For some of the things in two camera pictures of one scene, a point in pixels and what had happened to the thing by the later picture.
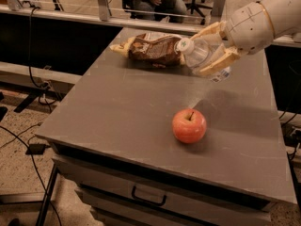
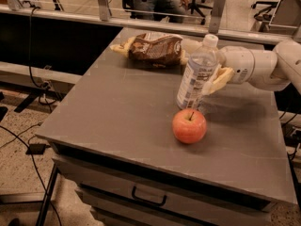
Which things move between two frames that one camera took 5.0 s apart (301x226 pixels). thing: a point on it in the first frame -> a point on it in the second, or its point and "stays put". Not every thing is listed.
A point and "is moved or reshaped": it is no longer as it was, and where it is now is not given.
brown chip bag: (151, 50) stays put
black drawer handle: (146, 201) stays put
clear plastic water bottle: (204, 57) is moved or reshaped
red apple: (189, 125) stays put
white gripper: (248, 27) -> (239, 64)
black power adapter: (37, 149) stays put
